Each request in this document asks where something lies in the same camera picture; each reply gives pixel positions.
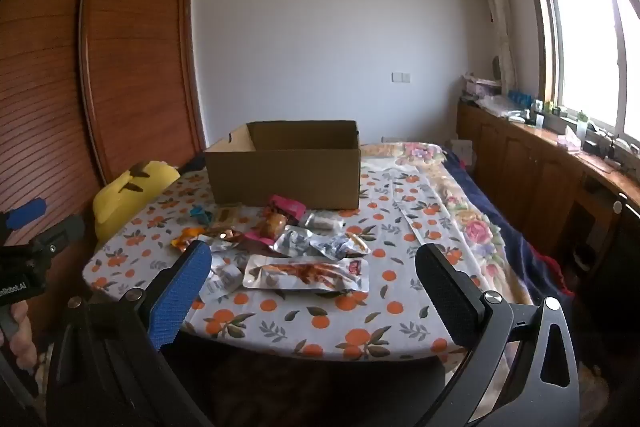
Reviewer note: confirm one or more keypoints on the white paper bag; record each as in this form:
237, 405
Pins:
465, 151

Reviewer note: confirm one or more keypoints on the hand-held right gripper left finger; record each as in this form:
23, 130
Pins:
180, 297

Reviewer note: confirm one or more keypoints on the plain silver snack packet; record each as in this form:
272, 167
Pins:
222, 247

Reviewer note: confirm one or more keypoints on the brown cardboard box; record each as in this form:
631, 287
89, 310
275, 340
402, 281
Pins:
285, 177

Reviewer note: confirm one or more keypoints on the window with wooden frame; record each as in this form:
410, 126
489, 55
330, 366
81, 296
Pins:
585, 47

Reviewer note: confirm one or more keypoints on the blue bottles pack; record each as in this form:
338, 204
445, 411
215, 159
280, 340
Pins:
519, 97

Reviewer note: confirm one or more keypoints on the shiny copper foil packet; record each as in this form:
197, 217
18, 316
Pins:
225, 234

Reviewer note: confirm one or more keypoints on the pink snack packet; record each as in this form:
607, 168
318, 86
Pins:
287, 206

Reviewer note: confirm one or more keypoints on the wooden counter cabinet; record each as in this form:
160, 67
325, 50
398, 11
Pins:
520, 172

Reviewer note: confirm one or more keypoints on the green spray bottle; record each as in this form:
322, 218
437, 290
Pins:
581, 127

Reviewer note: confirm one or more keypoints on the white wall switch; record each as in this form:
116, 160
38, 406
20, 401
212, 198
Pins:
401, 77

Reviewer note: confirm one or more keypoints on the dark bulky object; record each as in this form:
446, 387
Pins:
615, 257

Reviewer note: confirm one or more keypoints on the brown meat snack packet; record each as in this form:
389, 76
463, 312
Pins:
275, 225

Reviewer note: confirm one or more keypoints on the pink tissue pack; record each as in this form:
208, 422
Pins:
570, 141

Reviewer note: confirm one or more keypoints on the orange fruit print tablecloth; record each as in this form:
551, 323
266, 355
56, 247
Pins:
310, 322

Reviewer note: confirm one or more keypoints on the clear sesame bar packet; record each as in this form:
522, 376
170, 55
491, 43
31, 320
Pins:
226, 215

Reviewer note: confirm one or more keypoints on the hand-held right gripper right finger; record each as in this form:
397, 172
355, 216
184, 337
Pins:
445, 294

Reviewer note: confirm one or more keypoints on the floral blanket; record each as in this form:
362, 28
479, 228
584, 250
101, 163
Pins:
470, 217

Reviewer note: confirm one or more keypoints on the dark blue blanket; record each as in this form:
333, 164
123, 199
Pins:
525, 257

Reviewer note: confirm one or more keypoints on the blue snack wrapper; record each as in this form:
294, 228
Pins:
200, 213

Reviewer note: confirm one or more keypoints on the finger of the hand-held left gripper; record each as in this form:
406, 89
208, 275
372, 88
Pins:
27, 213
60, 233

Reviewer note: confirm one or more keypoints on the person's left hand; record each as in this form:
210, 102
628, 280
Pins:
24, 332

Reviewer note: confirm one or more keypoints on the wooden slatted wardrobe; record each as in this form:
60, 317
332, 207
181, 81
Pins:
55, 107

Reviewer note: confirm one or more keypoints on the silver patterned snack packet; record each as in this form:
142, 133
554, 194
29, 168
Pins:
337, 248
295, 241

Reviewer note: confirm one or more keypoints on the white plastic bag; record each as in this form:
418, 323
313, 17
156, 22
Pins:
502, 107

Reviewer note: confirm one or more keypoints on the pink boxes stack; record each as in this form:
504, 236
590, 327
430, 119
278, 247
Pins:
480, 87

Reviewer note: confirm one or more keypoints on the yellow plush toy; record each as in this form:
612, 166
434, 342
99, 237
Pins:
127, 197

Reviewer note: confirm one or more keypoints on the grey white snack packet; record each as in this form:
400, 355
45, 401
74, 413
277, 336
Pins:
322, 221

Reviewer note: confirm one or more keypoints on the orange snack packet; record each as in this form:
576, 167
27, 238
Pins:
189, 238

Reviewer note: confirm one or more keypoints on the patterned curtain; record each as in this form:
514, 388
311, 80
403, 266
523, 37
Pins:
497, 7

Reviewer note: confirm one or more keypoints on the long silver snack packet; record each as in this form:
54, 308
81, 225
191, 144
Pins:
305, 274

